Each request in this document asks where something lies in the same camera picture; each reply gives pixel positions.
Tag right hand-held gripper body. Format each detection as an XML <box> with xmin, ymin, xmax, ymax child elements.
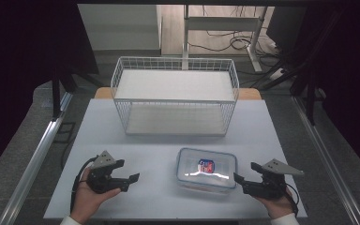
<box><xmin>243</xmin><ymin>157</ymin><xmax>305</xmax><ymax>200</ymax></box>

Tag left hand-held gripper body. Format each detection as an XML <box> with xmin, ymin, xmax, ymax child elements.
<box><xmin>85</xmin><ymin>150</ymin><xmax>129</xmax><ymax>195</ymax></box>

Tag clear plastic container blue-rimmed lid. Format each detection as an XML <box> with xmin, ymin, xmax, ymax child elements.
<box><xmin>175</xmin><ymin>147</ymin><xmax>238</xmax><ymax>195</ymax></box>

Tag white wire basket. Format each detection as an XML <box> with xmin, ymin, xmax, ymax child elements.
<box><xmin>110</xmin><ymin>55</ymin><xmax>241</xmax><ymax>137</ymax></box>

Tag person's left hand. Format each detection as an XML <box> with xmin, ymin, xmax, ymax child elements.
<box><xmin>69</xmin><ymin>167</ymin><xmax>122</xmax><ymax>225</ymax></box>

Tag person's right hand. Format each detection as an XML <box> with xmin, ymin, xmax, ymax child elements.
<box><xmin>255</xmin><ymin>187</ymin><xmax>295</xmax><ymax>220</ymax></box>

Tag wooden board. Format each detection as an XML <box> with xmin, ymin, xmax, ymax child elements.
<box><xmin>94</xmin><ymin>86</ymin><xmax>263</xmax><ymax>101</ymax></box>

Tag black metal stand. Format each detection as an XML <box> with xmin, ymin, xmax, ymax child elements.
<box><xmin>51</xmin><ymin>60</ymin><xmax>78</xmax><ymax>122</ymax></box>
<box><xmin>290</xmin><ymin>55</ymin><xmax>319</xmax><ymax>127</ymax></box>

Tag white power strip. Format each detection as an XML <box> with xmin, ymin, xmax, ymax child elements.
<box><xmin>267</xmin><ymin>67</ymin><xmax>286</xmax><ymax>82</ymax></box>

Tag black curtain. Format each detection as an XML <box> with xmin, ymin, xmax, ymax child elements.
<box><xmin>0</xmin><ymin>0</ymin><xmax>100</xmax><ymax>183</ymax></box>
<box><xmin>265</xmin><ymin>5</ymin><xmax>360</xmax><ymax>184</ymax></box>

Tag white cabinet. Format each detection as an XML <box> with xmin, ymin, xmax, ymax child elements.
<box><xmin>77</xmin><ymin>4</ymin><xmax>164</xmax><ymax>53</ymax></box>

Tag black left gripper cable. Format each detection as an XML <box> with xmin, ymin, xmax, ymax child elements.
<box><xmin>69</xmin><ymin>155</ymin><xmax>100</xmax><ymax>216</ymax></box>

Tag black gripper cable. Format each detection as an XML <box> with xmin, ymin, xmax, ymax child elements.
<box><xmin>69</xmin><ymin>155</ymin><xmax>100</xmax><ymax>216</ymax></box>
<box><xmin>284</xmin><ymin>182</ymin><xmax>301</xmax><ymax>218</ymax></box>

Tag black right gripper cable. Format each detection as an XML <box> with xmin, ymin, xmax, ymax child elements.
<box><xmin>284</xmin><ymin>182</ymin><xmax>301</xmax><ymax>218</ymax></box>

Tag aluminium rail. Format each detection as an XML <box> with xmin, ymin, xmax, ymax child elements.
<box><xmin>291</xmin><ymin>95</ymin><xmax>360</xmax><ymax>225</ymax></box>
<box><xmin>0</xmin><ymin>91</ymin><xmax>75</xmax><ymax>225</ymax></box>

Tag black floor cables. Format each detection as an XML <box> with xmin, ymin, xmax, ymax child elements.
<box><xmin>187</xmin><ymin>5</ymin><xmax>284</xmax><ymax>60</ymax></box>

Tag white desk frame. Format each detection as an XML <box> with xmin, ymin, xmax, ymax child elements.
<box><xmin>182</xmin><ymin>4</ymin><xmax>269</xmax><ymax>73</ymax></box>

